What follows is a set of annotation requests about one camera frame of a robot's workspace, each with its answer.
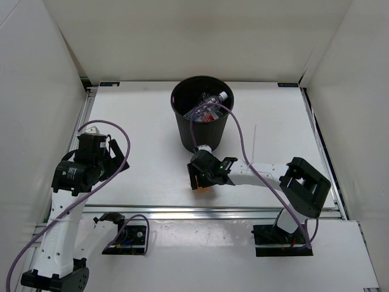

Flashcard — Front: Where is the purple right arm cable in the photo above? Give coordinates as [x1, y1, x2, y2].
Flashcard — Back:
[171, 91, 320, 249]

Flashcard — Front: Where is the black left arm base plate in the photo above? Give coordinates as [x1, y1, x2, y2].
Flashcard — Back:
[102, 222, 150, 256]

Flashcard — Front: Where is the orange juice bottle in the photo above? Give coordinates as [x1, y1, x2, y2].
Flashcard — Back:
[197, 179, 213, 192]

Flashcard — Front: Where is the clear bottle red cap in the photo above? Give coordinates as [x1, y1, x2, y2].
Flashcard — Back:
[199, 110, 225, 122]

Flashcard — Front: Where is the clear bottle blue label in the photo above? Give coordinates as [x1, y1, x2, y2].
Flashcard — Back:
[184, 107, 206, 122]

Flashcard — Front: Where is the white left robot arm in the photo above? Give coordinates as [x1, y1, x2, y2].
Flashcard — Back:
[21, 133, 129, 291]

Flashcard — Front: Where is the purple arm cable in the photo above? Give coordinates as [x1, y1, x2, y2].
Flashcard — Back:
[171, 91, 320, 249]
[5, 120, 150, 288]

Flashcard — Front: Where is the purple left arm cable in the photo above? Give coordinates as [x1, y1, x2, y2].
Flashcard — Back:
[5, 120, 150, 288]

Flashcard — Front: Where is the clear bottle black label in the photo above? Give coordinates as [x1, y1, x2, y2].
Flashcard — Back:
[199, 91, 229, 110]

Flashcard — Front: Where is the black plastic waste bin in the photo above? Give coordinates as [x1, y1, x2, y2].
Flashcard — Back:
[170, 75, 234, 153]

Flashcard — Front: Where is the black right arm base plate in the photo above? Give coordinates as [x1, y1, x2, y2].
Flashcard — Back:
[251, 224, 313, 257]

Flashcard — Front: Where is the clear plastic bottle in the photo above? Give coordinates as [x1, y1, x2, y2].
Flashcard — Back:
[184, 105, 219, 122]

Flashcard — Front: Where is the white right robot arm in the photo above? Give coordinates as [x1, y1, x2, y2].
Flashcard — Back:
[187, 145, 331, 245]

